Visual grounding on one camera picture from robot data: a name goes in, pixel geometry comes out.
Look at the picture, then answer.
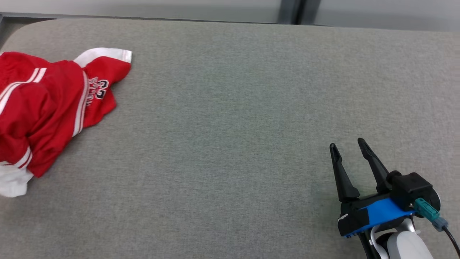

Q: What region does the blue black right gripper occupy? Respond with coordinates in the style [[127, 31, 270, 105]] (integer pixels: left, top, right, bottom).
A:
[[330, 138, 417, 238]]

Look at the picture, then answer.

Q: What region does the red basketball jersey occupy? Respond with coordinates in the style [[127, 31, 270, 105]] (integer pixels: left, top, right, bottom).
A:
[[0, 51, 89, 198]]

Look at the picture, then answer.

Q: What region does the grey fabric sofa cushion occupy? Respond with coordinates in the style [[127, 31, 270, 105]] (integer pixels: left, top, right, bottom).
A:
[[0, 18, 460, 259]]

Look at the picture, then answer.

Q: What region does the right teal plug black cable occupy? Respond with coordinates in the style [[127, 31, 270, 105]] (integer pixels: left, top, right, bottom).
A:
[[413, 198, 460, 259]]

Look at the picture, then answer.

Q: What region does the grey wall base rail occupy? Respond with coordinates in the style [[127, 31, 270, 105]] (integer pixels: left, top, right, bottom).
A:
[[0, 12, 281, 24]]

